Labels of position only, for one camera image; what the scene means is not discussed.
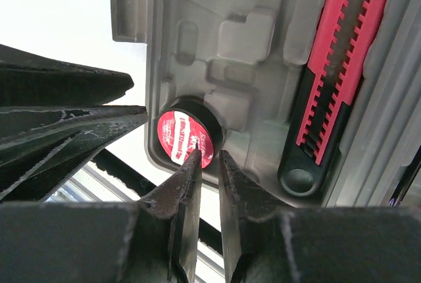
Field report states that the red electrical tape roll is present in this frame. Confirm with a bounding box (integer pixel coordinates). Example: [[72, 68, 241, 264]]
[[157, 96, 224, 168]]

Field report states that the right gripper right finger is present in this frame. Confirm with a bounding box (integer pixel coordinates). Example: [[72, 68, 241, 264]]
[[219, 150, 420, 282]]

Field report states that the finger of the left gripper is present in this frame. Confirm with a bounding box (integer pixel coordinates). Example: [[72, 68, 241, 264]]
[[1, 45, 134, 107], [1, 105, 148, 201]]

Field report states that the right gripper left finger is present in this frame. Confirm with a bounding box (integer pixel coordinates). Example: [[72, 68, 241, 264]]
[[1, 149, 201, 282]]

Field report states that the grey plastic tool case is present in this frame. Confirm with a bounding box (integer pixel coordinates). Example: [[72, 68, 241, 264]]
[[111, 0, 420, 207]]

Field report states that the red utility knife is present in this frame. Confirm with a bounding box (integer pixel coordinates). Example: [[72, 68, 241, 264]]
[[278, 0, 387, 197]]

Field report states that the aluminium mounting rail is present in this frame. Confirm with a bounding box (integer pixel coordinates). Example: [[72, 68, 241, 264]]
[[46, 150, 225, 282]]

